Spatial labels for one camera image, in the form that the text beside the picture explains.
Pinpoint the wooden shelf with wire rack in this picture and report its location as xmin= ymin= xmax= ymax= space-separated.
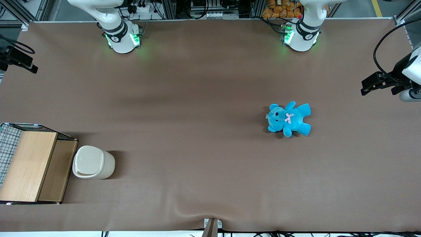
xmin=0 ymin=122 xmax=79 ymax=205

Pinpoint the blue teddy bear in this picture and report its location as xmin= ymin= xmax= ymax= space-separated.
xmin=266 ymin=101 xmax=312 ymax=138

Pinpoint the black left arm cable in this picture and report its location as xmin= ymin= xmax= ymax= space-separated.
xmin=373 ymin=21 xmax=421 ymax=83

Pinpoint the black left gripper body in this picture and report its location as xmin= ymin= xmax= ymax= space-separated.
xmin=382 ymin=52 xmax=413 ymax=96

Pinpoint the white power strip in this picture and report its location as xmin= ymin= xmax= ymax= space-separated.
xmin=132 ymin=3 xmax=151 ymax=14

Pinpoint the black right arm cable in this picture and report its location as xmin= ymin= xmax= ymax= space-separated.
xmin=0 ymin=34 xmax=36 ymax=55

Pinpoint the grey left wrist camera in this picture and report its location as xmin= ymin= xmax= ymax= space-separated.
xmin=399 ymin=88 xmax=421 ymax=102

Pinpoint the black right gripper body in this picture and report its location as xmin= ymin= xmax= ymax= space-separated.
xmin=0 ymin=45 xmax=33 ymax=71

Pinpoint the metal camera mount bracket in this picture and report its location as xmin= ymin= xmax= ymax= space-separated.
xmin=201 ymin=218 xmax=223 ymax=237

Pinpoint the bag of orange items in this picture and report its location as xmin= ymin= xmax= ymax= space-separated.
xmin=262 ymin=0 xmax=330 ymax=19

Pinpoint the white terminal block row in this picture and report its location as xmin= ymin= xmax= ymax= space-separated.
xmin=193 ymin=11 xmax=239 ymax=19

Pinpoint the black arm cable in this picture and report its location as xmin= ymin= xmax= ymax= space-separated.
xmin=0 ymin=34 xmax=36 ymax=55
xmin=373 ymin=21 xmax=421 ymax=83

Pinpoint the brown table cover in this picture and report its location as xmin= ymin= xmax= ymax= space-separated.
xmin=0 ymin=18 xmax=421 ymax=233

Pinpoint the white lidded trash can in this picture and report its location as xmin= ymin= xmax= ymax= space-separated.
xmin=72 ymin=145 xmax=116 ymax=180

